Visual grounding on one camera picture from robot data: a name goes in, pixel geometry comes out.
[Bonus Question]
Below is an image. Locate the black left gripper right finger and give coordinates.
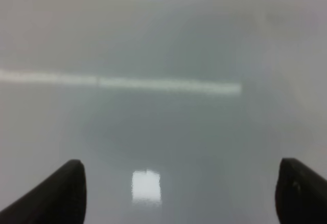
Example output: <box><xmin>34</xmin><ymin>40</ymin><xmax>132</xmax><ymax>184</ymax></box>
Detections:
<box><xmin>275</xmin><ymin>158</ymin><xmax>326</xmax><ymax>224</ymax></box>

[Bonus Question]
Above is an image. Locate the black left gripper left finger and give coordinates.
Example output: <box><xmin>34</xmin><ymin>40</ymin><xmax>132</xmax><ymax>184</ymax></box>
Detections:
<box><xmin>1</xmin><ymin>160</ymin><xmax>87</xmax><ymax>223</ymax></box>

